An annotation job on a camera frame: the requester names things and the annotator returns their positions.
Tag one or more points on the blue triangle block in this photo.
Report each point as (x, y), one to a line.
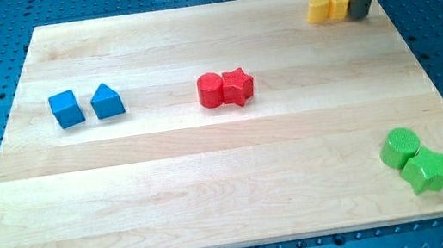
(106, 102)

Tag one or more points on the green cylinder block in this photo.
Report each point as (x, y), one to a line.
(400, 145)

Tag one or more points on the green star block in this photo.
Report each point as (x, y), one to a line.
(424, 171)

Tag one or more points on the red star block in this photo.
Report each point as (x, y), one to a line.
(237, 87)

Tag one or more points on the blue cube block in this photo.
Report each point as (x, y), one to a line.
(65, 109)

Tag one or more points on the yellow heart block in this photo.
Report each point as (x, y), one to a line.
(318, 11)

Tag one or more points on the yellow hexagon block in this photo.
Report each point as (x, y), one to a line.
(338, 9)

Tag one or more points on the red cylinder block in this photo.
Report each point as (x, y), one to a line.
(210, 90)

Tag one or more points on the wooden board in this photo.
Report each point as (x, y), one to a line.
(300, 159)

